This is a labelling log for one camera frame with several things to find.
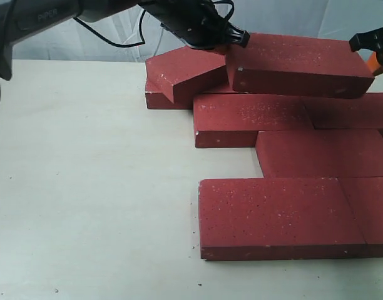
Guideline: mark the red brick front left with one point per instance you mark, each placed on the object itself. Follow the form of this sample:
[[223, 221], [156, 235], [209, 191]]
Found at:
[[260, 219]]

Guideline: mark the red brick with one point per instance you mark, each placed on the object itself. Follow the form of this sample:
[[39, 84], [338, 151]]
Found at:
[[155, 98], [365, 197], [331, 153], [260, 219]]

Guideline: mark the red brick front right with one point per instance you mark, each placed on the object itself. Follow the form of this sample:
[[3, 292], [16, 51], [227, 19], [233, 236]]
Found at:
[[365, 197]]

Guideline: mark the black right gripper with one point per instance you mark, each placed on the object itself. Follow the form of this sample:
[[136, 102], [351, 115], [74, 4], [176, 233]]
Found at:
[[373, 41]]

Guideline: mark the red brick second row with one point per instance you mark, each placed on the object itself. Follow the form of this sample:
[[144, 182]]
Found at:
[[365, 112], [234, 120]]

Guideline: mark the red brick back left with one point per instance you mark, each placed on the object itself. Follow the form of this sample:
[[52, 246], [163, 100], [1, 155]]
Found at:
[[155, 98]]

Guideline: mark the white backdrop curtain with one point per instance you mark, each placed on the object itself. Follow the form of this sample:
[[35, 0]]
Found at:
[[337, 19]]

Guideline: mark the red brick placed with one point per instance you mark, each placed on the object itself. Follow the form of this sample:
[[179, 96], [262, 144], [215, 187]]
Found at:
[[297, 66]]

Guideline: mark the red brick angled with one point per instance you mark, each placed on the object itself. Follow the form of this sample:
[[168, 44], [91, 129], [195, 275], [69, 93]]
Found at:
[[182, 73]]

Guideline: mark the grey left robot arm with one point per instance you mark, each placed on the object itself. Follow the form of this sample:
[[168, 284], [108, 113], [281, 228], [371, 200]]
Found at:
[[22, 19]]

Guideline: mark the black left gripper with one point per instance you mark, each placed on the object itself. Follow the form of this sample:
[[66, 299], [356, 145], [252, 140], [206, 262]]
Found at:
[[201, 25]]

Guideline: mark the red brick middle right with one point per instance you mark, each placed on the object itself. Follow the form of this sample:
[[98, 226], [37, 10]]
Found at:
[[331, 153]]

